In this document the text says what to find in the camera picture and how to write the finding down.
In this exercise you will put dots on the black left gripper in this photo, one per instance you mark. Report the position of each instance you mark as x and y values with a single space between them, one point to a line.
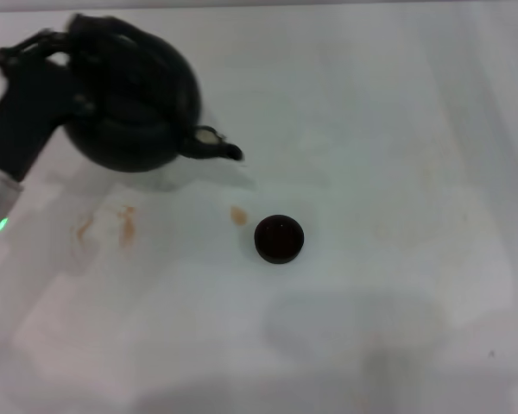
26 116

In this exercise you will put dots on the black round teapot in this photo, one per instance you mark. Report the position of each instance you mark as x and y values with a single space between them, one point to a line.
142 116

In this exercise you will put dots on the small black teacup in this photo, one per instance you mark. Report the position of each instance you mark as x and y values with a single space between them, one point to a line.
279 239

